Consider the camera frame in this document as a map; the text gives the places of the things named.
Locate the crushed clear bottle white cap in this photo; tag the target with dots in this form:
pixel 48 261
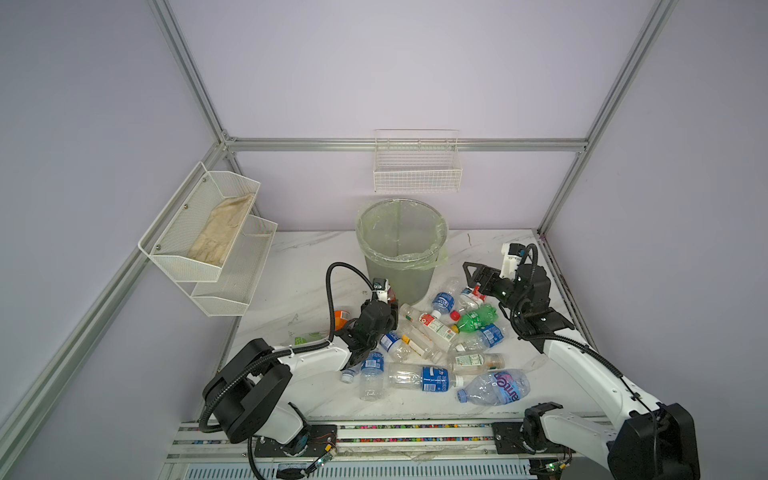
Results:
pixel 348 375

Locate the green label clear bottle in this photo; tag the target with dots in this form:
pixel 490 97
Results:
pixel 307 337

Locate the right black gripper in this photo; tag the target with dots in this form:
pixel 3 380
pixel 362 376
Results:
pixel 487 275

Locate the large crushed purple label bottle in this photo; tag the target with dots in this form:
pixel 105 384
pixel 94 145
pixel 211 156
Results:
pixel 496 388

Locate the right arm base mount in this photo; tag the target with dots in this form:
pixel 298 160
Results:
pixel 511 438

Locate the upright blue label bottle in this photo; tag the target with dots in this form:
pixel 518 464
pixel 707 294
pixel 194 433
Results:
pixel 372 382

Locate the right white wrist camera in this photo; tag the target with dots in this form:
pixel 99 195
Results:
pixel 514 254

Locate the aluminium front rail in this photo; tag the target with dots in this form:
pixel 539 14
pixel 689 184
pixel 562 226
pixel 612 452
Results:
pixel 417 440

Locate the white wire wall basket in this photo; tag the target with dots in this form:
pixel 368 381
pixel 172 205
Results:
pixel 415 161

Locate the blue label bottle right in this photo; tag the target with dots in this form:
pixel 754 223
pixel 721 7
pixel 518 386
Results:
pixel 480 340

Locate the white mesh two-tier shelf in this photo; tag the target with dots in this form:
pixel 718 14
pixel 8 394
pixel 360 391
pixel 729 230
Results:
pixel 225 291

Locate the grey mesh waste bin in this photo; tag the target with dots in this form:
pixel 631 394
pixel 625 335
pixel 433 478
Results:
pixel 410 286

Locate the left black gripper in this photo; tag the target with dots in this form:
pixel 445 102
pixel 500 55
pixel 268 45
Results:
pixel 392 321

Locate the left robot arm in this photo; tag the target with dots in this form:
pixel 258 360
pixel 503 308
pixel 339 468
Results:
pixel 245 398

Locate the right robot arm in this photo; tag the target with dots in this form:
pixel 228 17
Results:
pixel 646 438

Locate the long clear blue label bottle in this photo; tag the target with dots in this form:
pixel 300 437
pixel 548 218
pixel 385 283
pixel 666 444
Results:
pixel 425 378

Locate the red label crushed bottle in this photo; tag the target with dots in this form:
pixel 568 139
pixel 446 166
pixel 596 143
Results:
pixel 466 301

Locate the small blue label bottle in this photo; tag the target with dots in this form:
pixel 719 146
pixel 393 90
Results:
pixel 395 346

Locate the blue label bottle by bin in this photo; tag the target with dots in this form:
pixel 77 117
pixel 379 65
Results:
pixel 444 300

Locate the green soda bottle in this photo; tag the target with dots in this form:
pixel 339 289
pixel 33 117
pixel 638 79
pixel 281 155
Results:
pixel 474 320

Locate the beige cloth in shelf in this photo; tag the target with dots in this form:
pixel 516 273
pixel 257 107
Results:
pixel 219 233

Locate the green white label bottle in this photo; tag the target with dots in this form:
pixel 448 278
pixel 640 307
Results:
pixel 468 364

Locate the orange label bottle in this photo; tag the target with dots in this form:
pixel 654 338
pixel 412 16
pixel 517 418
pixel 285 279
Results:
pixel 341 318

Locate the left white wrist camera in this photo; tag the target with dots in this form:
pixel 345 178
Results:
pixel 381 289

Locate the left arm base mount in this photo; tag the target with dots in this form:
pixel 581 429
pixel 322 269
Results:
pixel 311 441

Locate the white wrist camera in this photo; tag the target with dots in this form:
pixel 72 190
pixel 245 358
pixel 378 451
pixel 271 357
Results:
pixel 381 289
pixel 514 254

